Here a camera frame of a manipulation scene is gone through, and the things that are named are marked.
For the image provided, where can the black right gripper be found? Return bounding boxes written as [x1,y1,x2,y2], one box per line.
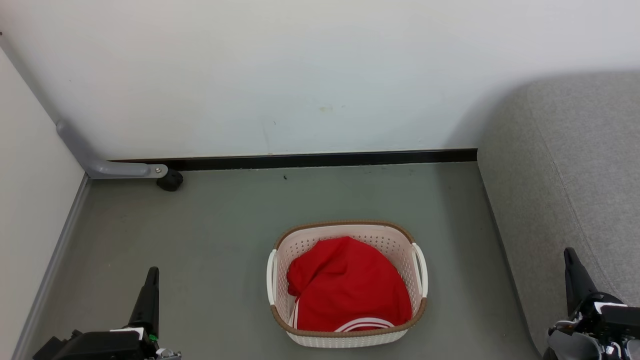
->
[548,247,640,347]

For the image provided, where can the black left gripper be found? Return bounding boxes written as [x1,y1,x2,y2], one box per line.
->
[33,266,160,360]

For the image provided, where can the red garment white stripes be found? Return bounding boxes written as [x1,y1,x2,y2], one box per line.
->
[286,236,413,333]

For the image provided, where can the grey fabric sofa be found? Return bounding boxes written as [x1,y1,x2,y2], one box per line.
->
[477,70,640,360]

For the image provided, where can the black caster wheel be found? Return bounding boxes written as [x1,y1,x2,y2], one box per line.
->
[156,168,184,192]

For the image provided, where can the grey metal partition leg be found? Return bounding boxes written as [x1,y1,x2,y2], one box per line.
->
[56,119,169,180]

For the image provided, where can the white perforated laundry basket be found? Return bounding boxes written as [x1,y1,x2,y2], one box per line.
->
[266,220,429,348]

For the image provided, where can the grey wall skirting strip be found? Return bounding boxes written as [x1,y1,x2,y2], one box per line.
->
[12,172,93,360]

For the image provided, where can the black wall baseboard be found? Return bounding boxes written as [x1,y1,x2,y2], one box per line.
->
[107,148,478,172]

